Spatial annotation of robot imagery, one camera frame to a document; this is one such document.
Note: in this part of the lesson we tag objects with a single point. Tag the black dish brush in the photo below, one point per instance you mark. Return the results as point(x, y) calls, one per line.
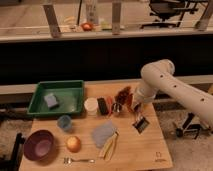
point(140, 123)

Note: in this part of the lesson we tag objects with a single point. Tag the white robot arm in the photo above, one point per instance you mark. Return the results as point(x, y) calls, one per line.
point(158, 76)

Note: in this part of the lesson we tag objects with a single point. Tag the white paper cup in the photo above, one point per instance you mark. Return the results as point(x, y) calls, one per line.
point(91, 106)

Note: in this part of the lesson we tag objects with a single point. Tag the blue plastic cup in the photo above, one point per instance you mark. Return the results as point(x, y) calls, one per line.
point(64, 123)

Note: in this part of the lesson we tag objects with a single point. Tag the orange carrot piece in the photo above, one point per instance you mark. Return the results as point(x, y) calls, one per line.
point(109, 102)

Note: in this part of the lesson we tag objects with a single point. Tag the black rectangular block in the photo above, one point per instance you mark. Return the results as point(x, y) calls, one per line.
point(102, 106)

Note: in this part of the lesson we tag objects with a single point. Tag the dark red snack bag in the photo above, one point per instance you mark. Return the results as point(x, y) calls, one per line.
point(122, 95)

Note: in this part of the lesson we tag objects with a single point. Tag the red bowl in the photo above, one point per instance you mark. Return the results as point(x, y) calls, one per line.
point(129, 102)

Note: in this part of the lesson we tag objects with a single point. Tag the light blue cloth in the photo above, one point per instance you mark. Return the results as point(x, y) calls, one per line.
point(102, 133)

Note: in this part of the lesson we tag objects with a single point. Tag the green plastic tray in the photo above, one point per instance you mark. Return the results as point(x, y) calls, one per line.
point(69, 93)

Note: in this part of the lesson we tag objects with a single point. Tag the blue sponge in tray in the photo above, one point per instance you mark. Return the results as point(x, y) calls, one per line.
point(51, 100)

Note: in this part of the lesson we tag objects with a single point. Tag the red round object on shelf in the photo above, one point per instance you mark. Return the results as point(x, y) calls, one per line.
point(87, 26)

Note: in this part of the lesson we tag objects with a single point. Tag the silver fork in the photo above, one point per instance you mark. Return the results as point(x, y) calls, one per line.
point(71, 160)

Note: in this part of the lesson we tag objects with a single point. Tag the black stand on floor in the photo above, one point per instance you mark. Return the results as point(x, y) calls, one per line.
point(188, 127)

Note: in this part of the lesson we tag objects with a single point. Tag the purple bowl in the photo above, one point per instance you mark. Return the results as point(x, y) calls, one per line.
point(38, 145)

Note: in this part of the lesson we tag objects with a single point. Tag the black office chair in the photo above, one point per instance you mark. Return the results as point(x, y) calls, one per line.
point(165, 9)

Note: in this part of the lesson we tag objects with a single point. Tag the black chair beside table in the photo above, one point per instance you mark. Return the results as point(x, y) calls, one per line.
point(12, 164)

